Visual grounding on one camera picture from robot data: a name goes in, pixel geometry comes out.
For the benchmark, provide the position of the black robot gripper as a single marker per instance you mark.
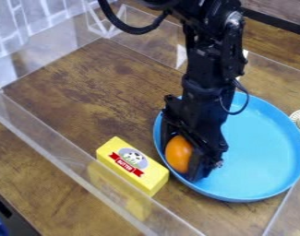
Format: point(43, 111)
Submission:
point(196, 116)

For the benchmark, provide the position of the orange ball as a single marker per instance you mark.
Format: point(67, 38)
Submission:
point(178, 152)

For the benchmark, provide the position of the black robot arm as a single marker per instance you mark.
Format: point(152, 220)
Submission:
point(213, 28)

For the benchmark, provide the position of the blue round tray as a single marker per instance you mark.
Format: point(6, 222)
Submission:
point(261, 163)

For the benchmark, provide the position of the yellow toy butter block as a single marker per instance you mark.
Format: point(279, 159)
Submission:
point(133, 165)

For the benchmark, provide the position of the clear acrylic enclosure wall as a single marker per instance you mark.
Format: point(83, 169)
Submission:
point(73, 91)

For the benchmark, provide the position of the clear acrylic triangular bracket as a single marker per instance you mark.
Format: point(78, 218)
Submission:
point(98, 24)

